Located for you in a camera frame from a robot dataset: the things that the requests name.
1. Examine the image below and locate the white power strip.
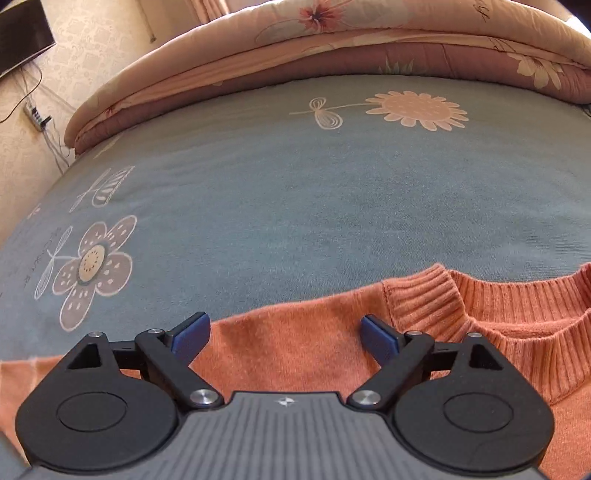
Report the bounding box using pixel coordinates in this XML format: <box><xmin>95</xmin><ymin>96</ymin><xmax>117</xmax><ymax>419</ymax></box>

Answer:
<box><xmin>24</xmin><ymin>102</ymin><xmax>52</xmax><ymax>132</ymax></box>

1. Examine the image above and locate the wall power strip with cables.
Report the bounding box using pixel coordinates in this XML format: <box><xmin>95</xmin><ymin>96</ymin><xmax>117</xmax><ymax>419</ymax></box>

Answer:
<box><xmin>0</xmin><ymin>62</ymin><xmax>77</xmax><ymax>175</ymax></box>

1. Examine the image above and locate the orange knit sweater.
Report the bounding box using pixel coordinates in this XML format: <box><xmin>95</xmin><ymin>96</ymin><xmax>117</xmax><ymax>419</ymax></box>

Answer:
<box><xmin>0</xmin><ymin>262</ymin><xmax>591</xmax><ymax>480</ymax></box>

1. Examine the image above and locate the black wall television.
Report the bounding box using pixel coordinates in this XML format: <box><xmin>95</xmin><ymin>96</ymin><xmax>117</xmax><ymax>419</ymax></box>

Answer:
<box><xmin>0</xmin><ymin>0</ymin><xmax>57</xmax><ymax>78</ymax></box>

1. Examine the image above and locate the folded pink floral quilt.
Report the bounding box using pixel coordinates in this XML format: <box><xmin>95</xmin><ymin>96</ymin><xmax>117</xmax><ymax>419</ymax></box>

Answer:
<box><xmin>65</xmin><ymin>0</ymin><xmax>591</xmax><ymax>155</ymax></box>

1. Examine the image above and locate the pink striped curtain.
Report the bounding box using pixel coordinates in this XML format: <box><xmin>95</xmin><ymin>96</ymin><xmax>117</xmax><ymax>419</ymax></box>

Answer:
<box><xmin>189</xmin><ymin>0</ymin><xmax>232</xmax><ymax>24</ymax></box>

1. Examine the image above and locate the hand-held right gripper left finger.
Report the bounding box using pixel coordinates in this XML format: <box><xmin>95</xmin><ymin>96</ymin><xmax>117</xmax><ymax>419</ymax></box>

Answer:
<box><xmin>63</xmin><ymin>311</ymin><xmax>225</xmax><ymax>411</ymax></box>

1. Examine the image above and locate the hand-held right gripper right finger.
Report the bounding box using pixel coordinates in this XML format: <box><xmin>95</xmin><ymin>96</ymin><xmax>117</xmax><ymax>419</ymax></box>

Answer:
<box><xmin>346</xmin><ymin>314</ymin><xmax>508</xmax><ymax>411</ymax></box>

